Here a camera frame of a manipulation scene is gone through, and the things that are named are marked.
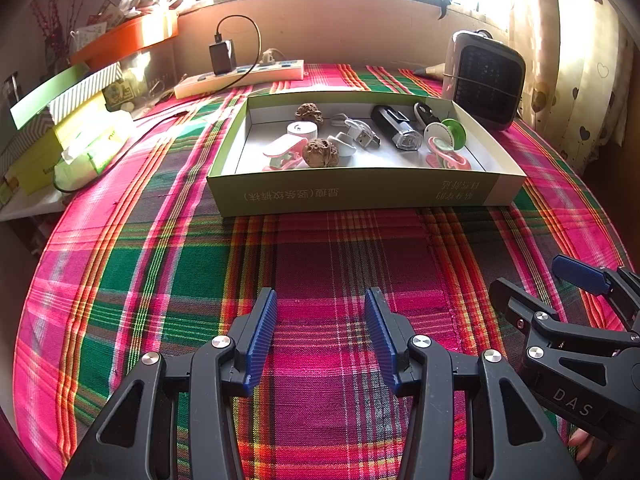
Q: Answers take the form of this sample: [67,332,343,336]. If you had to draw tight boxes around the yellow-green box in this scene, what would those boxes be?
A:
[5,109,136,196]

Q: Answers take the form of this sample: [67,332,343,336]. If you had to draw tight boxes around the person's right hand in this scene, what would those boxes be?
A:
[574,429,610,463]

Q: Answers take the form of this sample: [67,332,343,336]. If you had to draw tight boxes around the white usb cable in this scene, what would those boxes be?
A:
[330,112,381,150]

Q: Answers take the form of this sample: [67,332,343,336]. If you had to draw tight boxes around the pink clip with green insert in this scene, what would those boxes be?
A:
[425,147,473,171]

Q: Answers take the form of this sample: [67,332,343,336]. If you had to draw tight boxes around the black charger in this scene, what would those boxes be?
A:
[209,40,237,76]

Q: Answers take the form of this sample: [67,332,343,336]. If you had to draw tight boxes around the green white cardboard box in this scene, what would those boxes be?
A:
[206,91,528,218]

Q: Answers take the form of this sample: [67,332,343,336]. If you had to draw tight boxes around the black charger cable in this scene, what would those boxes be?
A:
[214,15,262,83]

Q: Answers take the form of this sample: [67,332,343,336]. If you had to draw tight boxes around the white oval device black face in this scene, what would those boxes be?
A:
[413,102,441,128]

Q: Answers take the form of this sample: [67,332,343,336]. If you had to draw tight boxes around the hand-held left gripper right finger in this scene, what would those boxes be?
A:
[364,287,583,480]

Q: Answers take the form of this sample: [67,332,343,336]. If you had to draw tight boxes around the pink green plaid tablecloth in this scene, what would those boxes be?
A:
[15,62,632,480]

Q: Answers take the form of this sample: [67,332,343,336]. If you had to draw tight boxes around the green white spool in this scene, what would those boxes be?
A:
[424,119,468,153]

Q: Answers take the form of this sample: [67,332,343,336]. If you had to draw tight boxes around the flat green white box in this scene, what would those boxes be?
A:
[9,62,123,131]

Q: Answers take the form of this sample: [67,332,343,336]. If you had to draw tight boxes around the green tissue pack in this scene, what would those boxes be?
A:
[52,132,126,191]

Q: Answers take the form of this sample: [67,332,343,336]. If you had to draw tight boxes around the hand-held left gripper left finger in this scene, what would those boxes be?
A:
[60,287,278,480]

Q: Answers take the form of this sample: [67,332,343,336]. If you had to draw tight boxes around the cream heart-print curtain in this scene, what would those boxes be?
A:
[505,0,640,171]

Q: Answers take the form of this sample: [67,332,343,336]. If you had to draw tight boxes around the black device with clear cap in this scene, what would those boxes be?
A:
[371,105,425,152]

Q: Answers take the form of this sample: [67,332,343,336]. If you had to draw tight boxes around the grey patterned box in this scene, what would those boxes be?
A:
[0,105,66,171]

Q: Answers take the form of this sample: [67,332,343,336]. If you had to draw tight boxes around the thin black cable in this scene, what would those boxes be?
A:
[52,109,223,193]

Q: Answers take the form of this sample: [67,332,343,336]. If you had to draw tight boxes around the white power strip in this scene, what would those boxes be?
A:
[173,59,306,100]

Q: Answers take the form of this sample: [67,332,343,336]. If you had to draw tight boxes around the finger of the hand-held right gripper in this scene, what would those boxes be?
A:
[551,254,640,333]
[489,278,640,361]

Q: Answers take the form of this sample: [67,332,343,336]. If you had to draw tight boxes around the white side shelf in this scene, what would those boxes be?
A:
[0,189,68,222]

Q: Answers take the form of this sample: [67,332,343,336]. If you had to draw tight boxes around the small white round jar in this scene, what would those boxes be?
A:
[286,121,320,141]

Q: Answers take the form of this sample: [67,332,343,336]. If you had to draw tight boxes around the small grey desk heater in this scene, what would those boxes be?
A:
[441,30,527,132]

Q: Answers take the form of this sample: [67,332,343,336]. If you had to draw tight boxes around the orange box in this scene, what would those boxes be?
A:
[69,10,180,66]

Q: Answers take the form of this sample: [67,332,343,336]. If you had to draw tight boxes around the red flower branches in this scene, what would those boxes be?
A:
[30,0,76,61]

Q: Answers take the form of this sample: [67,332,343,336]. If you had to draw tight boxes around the pink white clip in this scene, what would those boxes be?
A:
[262,137,307,171]

